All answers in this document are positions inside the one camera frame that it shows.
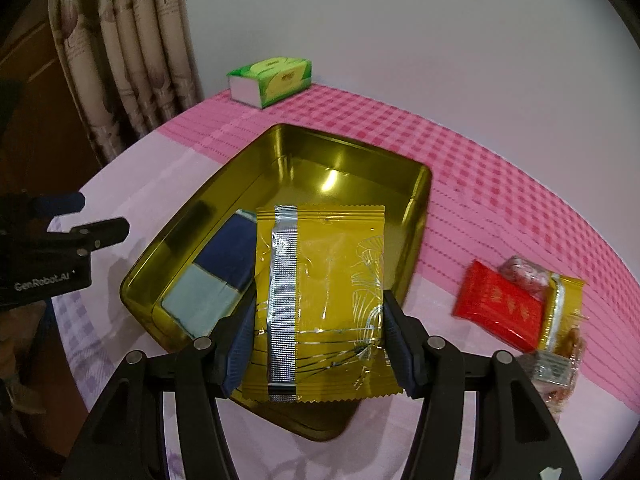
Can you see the red snack packet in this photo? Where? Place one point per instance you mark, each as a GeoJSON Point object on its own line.
{"type": "Point", "coordinates": [497, 305]}

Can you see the yellow snack packet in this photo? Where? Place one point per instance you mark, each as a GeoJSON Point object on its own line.
{"type": "Point", "coordinates": [330, 280]}
{"type": "Point", "coordinates": [567, 305]}

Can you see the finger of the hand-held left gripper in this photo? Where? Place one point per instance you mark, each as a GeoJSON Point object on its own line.
{"type": "Point", "coordinates": [57, 203]}
{"type": "Point", "coordinates": [102, 232]}

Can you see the green tissue pack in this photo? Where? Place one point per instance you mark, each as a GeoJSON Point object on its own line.
{"type": "Point", "coordinates": [272, 80]}

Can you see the clear fried dough twist packet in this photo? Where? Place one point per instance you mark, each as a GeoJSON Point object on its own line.
{"type": "Point", "coordinates": [572, 355]}

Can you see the beige patterned curtain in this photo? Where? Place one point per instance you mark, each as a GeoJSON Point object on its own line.
{"type": "Point", "coordinates": [130, 60]}

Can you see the small silver wrapped snack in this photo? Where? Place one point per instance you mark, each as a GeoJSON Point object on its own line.
{"type": "Point", "coordinates": [545, 367]}

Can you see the gold metal tin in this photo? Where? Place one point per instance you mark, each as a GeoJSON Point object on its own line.
{"type": "Point", "coordinates": [350, 170]}

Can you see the pink checked cloth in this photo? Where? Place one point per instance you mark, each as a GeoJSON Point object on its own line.
{"type": "Point", "coordinates": [475, 175]}

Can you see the dark wooden cabinet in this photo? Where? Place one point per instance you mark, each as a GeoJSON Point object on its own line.
{"type": "Point", "coordinates": [40, 125]}

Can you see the blue and pale packet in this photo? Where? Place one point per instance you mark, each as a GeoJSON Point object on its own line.
{"type": "Point", "coordinates": [220, 255]}

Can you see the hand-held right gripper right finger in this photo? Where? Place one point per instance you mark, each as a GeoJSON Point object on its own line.
{"type": "Point", "coordinates": [397, 345]}

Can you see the small pink wrapped snack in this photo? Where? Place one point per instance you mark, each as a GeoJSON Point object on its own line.
{"type": "Point", "coordinates": [525, 272]}

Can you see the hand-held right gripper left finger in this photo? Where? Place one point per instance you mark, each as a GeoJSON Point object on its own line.
{"type": "Point", "coordinates": [239, 345]}

